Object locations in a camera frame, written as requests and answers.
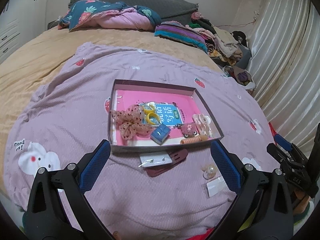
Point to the cream striped curtain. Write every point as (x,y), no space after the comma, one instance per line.
(287,67)

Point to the grey cardboard box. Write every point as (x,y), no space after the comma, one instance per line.
(140,150)

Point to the pink book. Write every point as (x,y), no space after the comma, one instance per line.
(175,100)

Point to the purple cloud print blanket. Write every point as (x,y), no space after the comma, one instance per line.
(75,105)

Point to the yellow hoop earring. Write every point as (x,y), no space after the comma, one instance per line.
(145,110)
(147,120)

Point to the white wardrobe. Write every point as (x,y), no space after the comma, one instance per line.
(10,30)

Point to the blue pink floral quilt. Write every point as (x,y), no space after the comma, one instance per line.
(120,20)

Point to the pile of clothes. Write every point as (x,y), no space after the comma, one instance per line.
(225,42)

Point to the tan bedsheet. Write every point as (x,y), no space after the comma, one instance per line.
(37,62)

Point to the beige tulle bow hair clip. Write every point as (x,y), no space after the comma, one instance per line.
(130,127)

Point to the red floral cloth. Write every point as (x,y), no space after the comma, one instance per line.
(197,237)

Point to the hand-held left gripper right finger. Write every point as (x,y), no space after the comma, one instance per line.
(226,163)

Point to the grey headboard cushion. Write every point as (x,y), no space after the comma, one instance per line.
(150,0)

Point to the maroon hair clip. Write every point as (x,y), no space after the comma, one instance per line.
(180,155)

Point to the striped folded blanket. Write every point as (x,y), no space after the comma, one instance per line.
(180,33)

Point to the pink plush hair clip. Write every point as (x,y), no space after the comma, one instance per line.
(188,128)

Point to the stud earring card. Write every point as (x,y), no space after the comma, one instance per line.
(156,160)

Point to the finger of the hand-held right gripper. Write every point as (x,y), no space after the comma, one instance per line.
(282,141)
(292,170)

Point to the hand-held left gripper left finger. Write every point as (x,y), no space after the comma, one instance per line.
(96,162)

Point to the white paper card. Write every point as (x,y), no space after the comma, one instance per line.
(216,187)

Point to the small blue box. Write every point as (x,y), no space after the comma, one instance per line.
(160,135)

